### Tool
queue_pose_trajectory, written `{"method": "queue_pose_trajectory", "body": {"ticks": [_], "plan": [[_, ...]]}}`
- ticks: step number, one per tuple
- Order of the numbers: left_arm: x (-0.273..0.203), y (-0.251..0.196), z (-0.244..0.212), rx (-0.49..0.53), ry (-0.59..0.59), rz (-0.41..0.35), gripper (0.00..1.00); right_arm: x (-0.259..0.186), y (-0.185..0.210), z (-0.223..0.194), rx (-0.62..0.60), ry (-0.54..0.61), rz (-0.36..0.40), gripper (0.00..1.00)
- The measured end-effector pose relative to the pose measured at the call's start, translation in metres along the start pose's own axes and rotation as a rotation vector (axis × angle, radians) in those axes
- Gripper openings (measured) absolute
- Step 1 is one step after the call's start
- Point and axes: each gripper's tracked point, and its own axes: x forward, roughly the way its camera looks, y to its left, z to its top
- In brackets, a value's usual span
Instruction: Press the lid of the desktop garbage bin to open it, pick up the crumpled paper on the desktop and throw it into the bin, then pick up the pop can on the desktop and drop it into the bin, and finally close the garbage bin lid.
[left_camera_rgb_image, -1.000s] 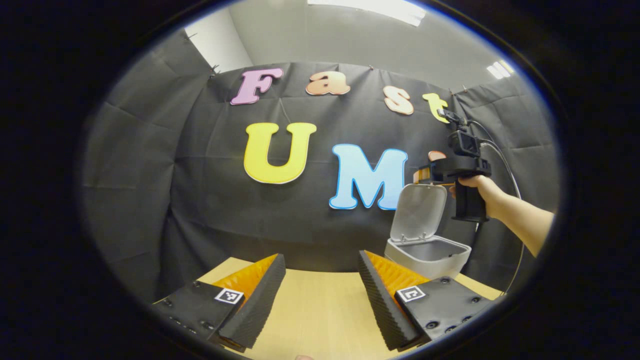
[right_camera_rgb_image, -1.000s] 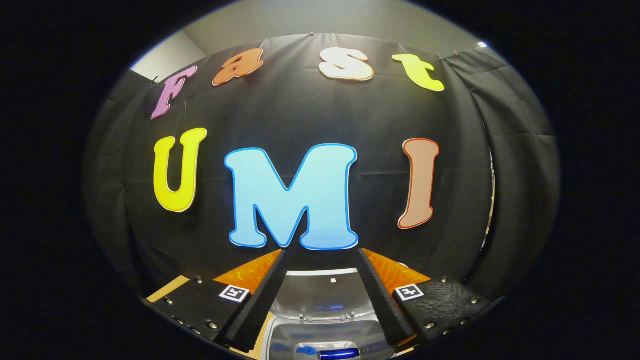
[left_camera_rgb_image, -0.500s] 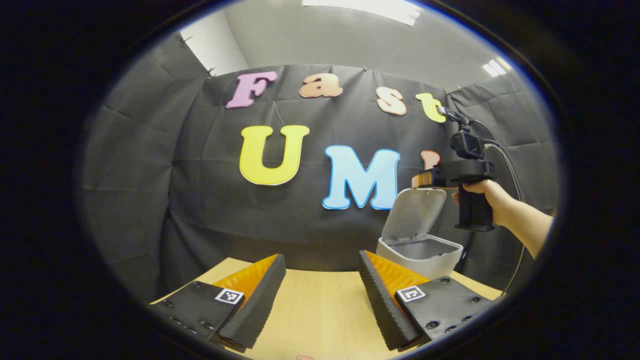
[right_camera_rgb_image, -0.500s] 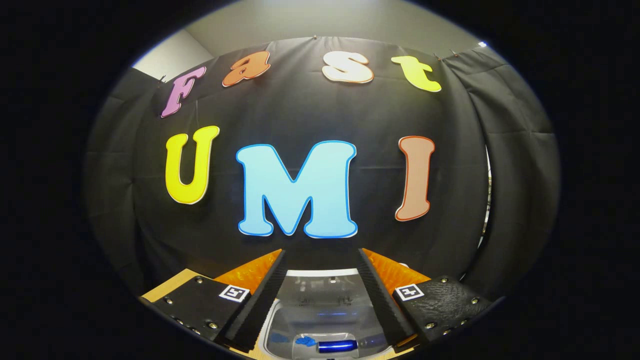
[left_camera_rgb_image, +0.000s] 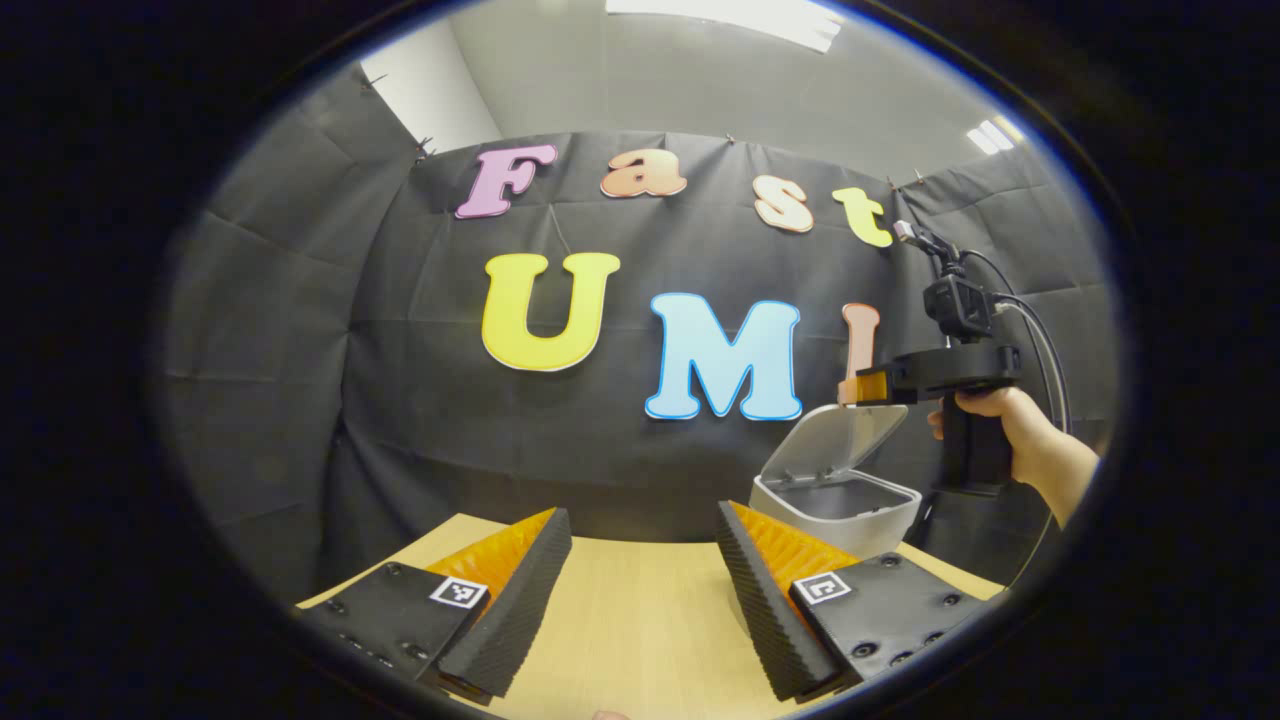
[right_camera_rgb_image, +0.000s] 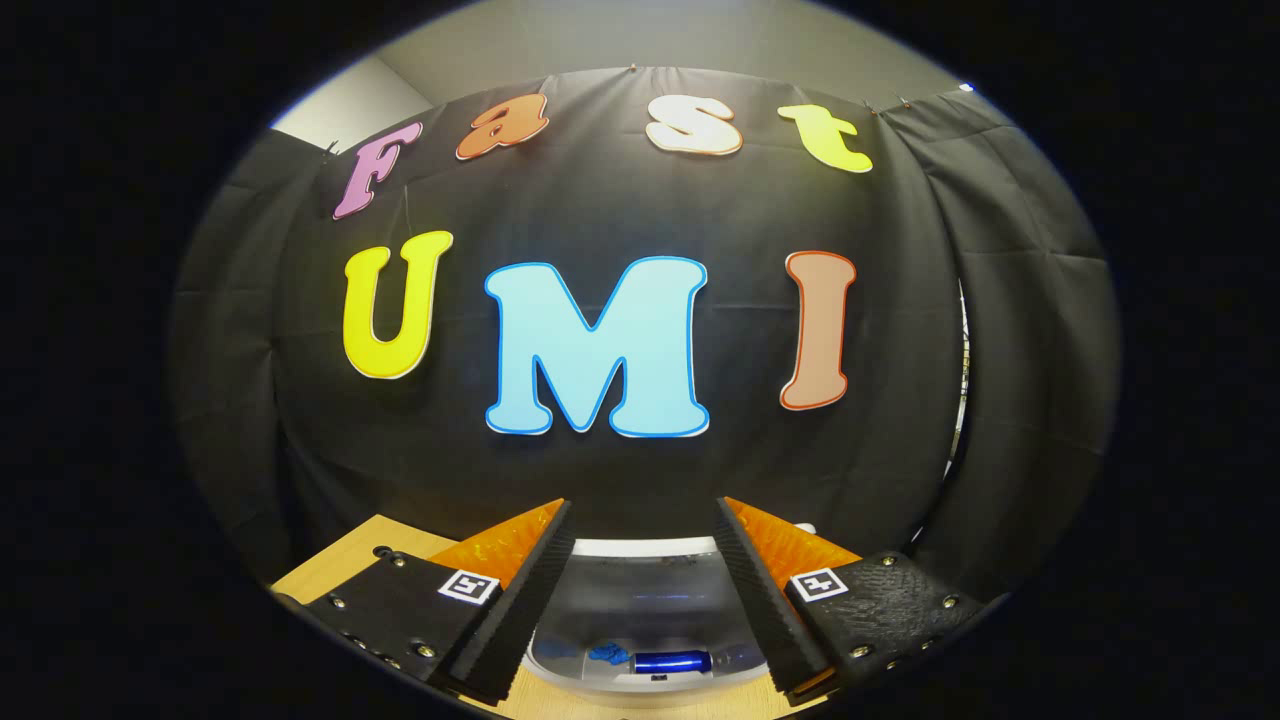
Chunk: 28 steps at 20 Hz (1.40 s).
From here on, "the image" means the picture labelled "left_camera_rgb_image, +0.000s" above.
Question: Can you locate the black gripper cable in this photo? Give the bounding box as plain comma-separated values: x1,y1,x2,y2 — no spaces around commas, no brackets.
962,248,1073,436

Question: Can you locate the small ceiling light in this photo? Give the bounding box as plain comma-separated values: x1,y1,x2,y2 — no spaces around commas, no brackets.
965,117,1026,156

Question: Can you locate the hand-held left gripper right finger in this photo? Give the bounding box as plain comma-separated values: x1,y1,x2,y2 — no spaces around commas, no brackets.
718,500,1001,706

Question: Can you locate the grey desktop garbage bin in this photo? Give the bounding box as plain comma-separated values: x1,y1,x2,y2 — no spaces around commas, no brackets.
735,403,923,641

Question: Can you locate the wooden desktop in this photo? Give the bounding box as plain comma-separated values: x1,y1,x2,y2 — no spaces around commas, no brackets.
295,513,1006,720

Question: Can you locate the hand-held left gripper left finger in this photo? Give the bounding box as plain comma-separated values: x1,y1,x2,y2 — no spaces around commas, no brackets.
300,507,573,706

